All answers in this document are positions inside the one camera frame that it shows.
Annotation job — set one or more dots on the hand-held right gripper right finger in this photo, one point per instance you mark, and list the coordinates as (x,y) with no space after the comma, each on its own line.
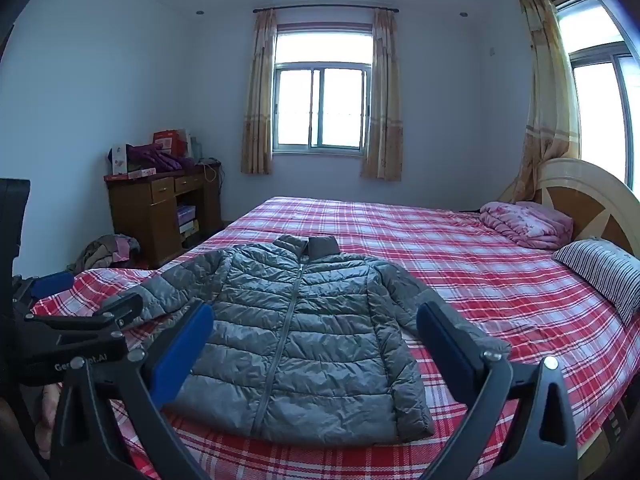
(445,345)

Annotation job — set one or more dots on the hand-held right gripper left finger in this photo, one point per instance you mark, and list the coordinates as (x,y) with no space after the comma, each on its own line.
(180,350)

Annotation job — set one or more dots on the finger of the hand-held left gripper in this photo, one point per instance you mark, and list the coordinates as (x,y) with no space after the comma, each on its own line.
(117,310)
(52,284)

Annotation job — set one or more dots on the grey puffer jacket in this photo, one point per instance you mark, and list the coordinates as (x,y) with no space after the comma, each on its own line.
(300,335)

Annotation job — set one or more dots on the pile of clothes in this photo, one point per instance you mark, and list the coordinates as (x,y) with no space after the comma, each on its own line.
(105,252)

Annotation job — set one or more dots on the person's left hand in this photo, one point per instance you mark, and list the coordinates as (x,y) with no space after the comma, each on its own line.
(50,410)

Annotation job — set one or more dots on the bed with red plaid sheet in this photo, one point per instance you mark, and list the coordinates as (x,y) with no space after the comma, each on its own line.
(450,260)

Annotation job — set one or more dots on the brown wooden desk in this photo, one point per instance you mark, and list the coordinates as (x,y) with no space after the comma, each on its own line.
(140,220)

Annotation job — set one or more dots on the lilac box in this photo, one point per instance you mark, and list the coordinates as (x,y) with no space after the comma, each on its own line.
(185,215)

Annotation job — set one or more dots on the flat red box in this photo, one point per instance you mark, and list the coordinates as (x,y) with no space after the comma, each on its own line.
(130,175)

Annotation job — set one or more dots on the white upright box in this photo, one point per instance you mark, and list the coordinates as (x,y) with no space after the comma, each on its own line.
(117,160)

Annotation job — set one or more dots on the folded pink quilt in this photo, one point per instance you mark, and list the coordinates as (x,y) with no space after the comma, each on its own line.
(530,222)

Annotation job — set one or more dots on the striped pillow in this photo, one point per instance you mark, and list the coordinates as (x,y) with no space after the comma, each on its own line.
(600,265)

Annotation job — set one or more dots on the red cardboard box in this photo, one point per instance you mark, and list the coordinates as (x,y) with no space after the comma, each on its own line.
(172,140)

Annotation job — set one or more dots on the clear bottle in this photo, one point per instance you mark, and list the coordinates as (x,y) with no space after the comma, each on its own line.
(197,147)

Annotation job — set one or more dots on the light wooden headboard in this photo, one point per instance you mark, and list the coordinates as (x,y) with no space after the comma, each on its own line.
(590,200)

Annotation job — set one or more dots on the beige patterned curtain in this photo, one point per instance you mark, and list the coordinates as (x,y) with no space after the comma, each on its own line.
(257,110)
(545,85)
(385,110)

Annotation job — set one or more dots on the sliding glass window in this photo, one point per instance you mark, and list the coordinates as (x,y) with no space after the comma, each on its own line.
(320,105)

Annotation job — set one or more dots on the tall glass window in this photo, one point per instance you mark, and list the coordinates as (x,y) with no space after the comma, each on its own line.
(600,110)

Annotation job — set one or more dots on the dark curtain rod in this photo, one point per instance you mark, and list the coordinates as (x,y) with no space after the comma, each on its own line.
(325,6)

